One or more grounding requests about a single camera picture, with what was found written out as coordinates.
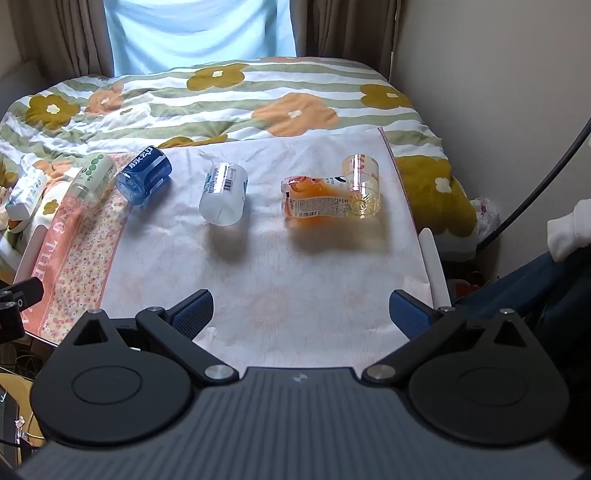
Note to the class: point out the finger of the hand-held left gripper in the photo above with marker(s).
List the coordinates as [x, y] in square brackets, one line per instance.
[21, 290]

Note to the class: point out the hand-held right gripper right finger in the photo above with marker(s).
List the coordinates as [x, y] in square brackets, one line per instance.
[408, 316]

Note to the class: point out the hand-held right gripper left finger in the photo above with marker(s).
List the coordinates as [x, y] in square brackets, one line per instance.
[194, 316]

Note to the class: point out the clear cup with white label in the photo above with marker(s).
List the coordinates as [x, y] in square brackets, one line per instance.
[224, 194]

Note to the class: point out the clear cup with green dots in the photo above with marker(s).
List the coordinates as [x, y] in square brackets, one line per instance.
[92, 177]

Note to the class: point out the clear yellowish plastic cup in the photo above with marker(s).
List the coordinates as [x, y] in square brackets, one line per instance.
[362, 184]

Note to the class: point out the blue plastic cup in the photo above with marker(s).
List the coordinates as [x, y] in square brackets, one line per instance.
[144, 176]

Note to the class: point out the orange plastic cup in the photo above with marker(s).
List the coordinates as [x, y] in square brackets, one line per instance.
[309, 203]

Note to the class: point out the pink printed cloth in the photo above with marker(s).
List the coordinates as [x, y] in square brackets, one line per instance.
[277, 286]

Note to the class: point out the yellow object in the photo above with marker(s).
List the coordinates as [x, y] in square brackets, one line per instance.
[11, 387]

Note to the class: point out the white tissue packet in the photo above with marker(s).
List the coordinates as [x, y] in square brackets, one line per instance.
[25, 191]

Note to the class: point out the blue denim pants leg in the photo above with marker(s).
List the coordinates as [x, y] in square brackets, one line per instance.
[508, 295]

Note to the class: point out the white plastic bag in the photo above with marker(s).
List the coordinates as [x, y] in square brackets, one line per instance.
[485, 219]

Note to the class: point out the floral striped blanket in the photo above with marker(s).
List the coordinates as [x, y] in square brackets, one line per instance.
[207, 106]

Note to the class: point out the brown curtain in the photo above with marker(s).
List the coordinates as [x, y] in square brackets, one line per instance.
[341, 32]
[64, 37]

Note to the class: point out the light blue curtain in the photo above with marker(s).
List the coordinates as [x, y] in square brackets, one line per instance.
[198, 32]

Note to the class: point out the white table frame bar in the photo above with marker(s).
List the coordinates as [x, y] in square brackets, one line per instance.
[435, 267]
[28, 256]

